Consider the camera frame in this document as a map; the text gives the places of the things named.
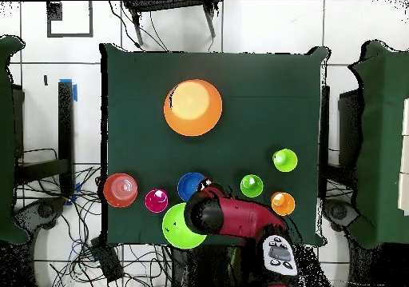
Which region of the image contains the neighbouring green covered table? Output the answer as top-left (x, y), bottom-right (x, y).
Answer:
top-left (349, 40), bottom-right (409, 249)
top-left (0, 34), bottom-right (30, 245)

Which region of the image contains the blue bowl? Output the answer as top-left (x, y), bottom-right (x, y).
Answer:
top-left (177, 172), bottom-right (208, 204)

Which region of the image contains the blue tape strip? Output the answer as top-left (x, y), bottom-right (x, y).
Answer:
top-left (58, 78), bottom-right (78, 102)

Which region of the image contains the lime green cup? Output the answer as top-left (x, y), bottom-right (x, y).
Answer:
top-left (272, 148), bottom-right (299, 173)

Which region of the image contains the orange cup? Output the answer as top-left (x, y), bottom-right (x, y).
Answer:
top-left (270, 191), bottom-right (296, 217)

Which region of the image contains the small red-orange bowl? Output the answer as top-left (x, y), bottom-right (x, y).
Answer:
top-left (102, 172), bottom-right (139, 209)

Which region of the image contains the large light green bowl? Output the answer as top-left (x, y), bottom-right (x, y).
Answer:
top-left (161, 202), bottom-right (208, 250)

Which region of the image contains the grey square frame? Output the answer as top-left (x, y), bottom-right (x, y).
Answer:
top-left (46, 0), bottom-right (94, 38)

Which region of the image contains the large orange bowl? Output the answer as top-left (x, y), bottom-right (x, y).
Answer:
top-left (163, 78), bottom-right (224, 138)

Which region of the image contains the black camera tripod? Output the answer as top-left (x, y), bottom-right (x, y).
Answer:
top-left (122, 0), bottom-right (221, 46)

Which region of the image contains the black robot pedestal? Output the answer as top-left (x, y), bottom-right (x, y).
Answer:
top-left (169, 245), bottom-right (256, 287)

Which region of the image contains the black metal stand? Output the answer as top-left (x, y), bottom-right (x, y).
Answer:
top-left (319, 85), bottom-right (362, 179)
top-left (14, 81), bottom-right (75, 198)

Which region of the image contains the dark green tablecloth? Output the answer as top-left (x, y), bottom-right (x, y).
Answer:
top-left (99, 42), bottom-right (330, 247)

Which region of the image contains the black power strip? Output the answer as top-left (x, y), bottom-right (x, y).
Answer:
top-left (89, 237), bottom-right (124, 283)

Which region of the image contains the red cup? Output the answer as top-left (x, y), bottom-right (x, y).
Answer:
top-left (144, 189), bottom-right (169, 213)

